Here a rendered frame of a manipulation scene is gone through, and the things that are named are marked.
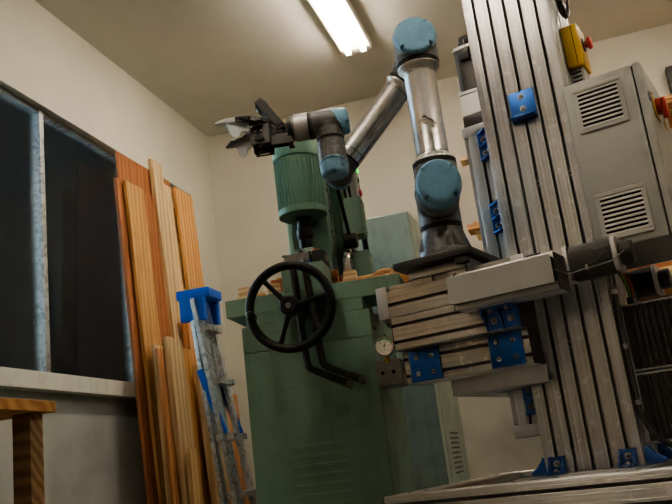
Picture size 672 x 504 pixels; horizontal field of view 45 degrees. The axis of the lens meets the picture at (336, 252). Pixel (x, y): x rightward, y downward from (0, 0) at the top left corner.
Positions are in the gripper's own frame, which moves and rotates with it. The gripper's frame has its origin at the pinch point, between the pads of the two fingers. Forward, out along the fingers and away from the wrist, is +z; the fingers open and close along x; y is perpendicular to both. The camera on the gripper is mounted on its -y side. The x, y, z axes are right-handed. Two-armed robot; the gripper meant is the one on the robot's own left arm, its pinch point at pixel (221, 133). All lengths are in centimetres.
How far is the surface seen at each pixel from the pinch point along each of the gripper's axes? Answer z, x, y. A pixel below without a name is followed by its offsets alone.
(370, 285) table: -33, 60, 29
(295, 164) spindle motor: -12, 64, -23
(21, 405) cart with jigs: 38, -32, 77
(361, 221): -32, 89, -8
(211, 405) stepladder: 45, 147, 41
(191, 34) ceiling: 51, 166, -171
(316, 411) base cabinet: -10, 67, 66
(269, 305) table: 2, 64, 29
